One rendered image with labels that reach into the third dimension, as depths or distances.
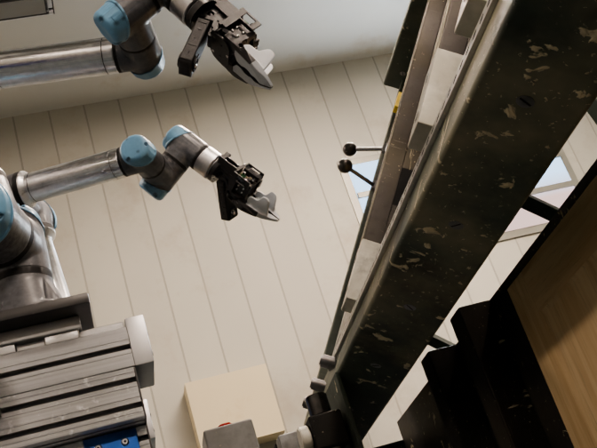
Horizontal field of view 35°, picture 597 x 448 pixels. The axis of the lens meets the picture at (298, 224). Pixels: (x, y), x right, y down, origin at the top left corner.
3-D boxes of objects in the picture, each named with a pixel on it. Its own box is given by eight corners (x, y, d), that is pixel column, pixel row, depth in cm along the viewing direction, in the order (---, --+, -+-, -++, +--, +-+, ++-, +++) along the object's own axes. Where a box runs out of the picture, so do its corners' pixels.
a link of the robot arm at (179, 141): (163, 152, 247) (183, 128, 248) (195, 176, 244) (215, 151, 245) (155, 143, 239) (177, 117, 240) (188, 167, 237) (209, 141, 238)
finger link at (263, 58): (291, 63, 171) (257, 32, 173) (268, 80, 168) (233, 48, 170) (290, 74, 173) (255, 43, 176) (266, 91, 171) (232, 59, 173)
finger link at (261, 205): (279, 211, 231) (250, 189, 233) (270, 228, 234) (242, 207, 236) (285, 206, 233) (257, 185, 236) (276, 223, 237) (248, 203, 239)
